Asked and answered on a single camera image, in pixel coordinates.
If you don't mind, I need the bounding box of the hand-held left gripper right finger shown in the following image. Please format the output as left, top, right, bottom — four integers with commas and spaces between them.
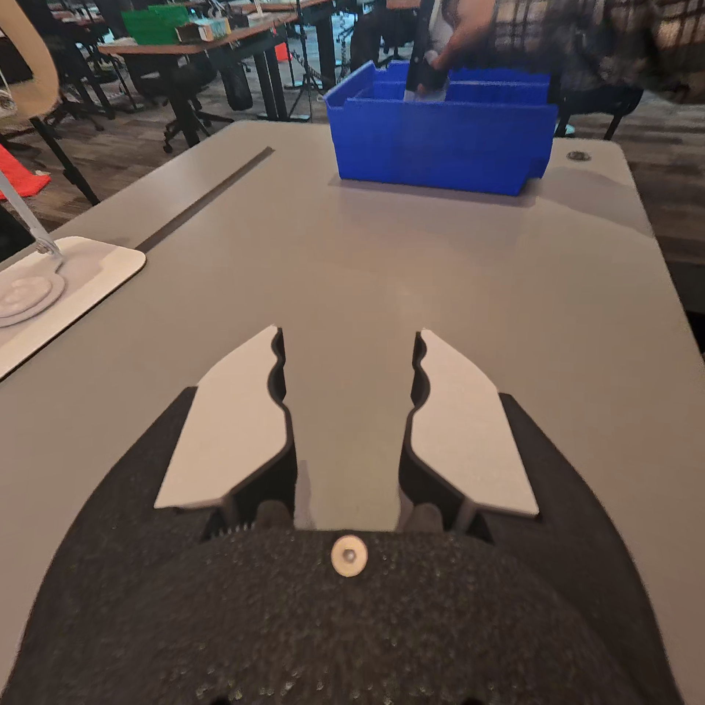
398, 329, 541, 531

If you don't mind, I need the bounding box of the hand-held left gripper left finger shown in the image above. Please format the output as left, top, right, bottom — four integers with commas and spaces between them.
153, 325, 298, 529

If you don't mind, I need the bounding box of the blue plastic bin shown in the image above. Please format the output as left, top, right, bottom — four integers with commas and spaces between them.
324, 61, 558, 197

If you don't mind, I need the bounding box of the person's right hand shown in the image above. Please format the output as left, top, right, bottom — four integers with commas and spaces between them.
432, 0, 496, 71

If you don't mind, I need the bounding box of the black tripod stand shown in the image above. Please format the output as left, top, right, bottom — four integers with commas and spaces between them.
286, 0, 326, 122

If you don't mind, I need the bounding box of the black chair with thin legs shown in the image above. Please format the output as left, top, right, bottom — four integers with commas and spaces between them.
553, 88, 644, 141

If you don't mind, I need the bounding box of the wooden top office desk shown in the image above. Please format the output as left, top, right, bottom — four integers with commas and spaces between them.
98, 11, 301, 122

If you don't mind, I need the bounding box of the black bag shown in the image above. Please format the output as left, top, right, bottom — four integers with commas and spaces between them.
220, 63, 254, 111

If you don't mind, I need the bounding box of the small printed cardboard box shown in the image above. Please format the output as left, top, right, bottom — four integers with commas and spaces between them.
176, 18, 232, 44

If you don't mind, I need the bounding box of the black swivel office chair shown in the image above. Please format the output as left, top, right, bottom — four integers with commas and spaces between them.
135, 55, 235, 154

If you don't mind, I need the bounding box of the green plastic bin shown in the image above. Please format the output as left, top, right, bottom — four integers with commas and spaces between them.
121, 6, 191, 46

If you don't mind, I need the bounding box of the black monitor screen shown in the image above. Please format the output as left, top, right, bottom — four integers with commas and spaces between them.
0, 206, 34, 262

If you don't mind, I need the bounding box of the black tripod leg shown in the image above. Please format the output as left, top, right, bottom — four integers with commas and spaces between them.
30, 116, 101, 206

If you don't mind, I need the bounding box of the orange floor marker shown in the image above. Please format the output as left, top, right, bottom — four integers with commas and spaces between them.
0, 144, 51, 200

